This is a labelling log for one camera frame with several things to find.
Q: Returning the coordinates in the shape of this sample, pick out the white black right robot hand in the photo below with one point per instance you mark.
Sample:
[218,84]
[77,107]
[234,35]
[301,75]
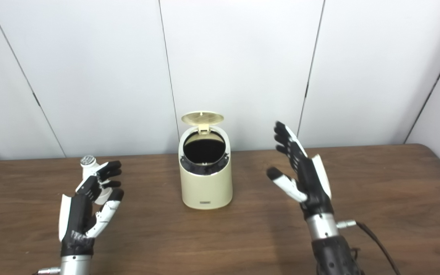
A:
[313,187]

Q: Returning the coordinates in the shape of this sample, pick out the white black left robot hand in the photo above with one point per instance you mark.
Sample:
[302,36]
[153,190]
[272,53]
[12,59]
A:
[76,215]

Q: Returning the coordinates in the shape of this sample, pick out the small white plastic bottle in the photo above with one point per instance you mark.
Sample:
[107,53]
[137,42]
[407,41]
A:
[88,164]

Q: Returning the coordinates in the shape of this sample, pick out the cream round bin lid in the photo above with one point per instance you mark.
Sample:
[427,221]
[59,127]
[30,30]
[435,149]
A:
[203,117]

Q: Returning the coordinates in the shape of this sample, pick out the cream-colored bin body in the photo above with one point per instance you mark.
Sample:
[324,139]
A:
[204,189]

